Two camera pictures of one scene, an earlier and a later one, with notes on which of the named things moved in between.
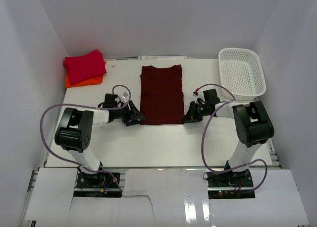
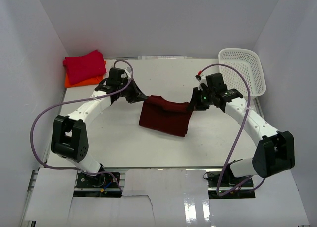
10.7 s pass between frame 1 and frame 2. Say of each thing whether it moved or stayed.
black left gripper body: moved
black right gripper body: moved
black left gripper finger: moved
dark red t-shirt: moved
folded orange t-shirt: stayed
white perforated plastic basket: stayed
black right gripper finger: moved
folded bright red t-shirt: stayed
